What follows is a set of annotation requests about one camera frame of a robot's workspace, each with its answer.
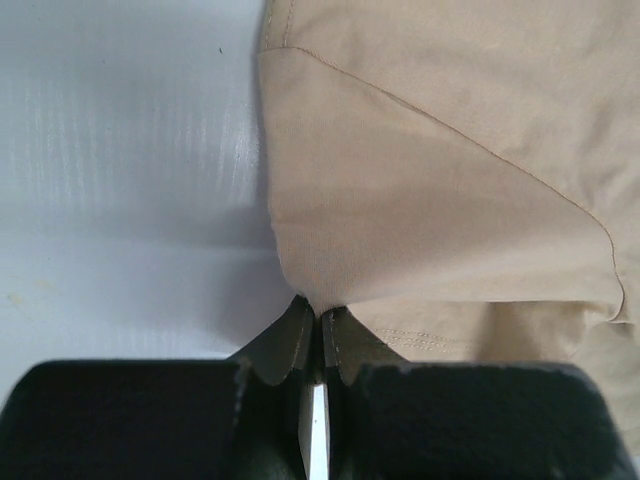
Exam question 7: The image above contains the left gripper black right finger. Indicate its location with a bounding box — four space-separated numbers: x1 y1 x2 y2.
319 308 628 479

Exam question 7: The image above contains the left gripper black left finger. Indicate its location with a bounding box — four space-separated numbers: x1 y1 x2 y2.
1 297 314 479

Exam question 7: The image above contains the beige t-shirt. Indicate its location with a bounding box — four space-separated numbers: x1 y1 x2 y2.
256 0 640 379

